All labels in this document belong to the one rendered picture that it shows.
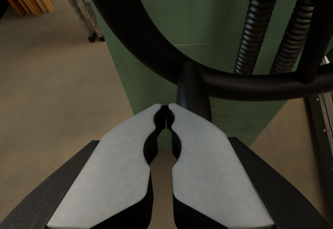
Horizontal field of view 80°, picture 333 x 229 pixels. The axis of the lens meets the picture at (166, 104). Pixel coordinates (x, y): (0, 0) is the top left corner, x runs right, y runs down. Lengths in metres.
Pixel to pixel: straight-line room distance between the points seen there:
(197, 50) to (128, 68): 0.15
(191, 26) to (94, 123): 0.77
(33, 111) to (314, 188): 1.31
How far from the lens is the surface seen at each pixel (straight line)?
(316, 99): 1.05
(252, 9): 0.23
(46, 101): 1.23
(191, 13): 0.36
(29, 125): 1.20
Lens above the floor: 0.85
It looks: 57 degrees down
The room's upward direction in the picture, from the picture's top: 6 degrees counter-clockwise
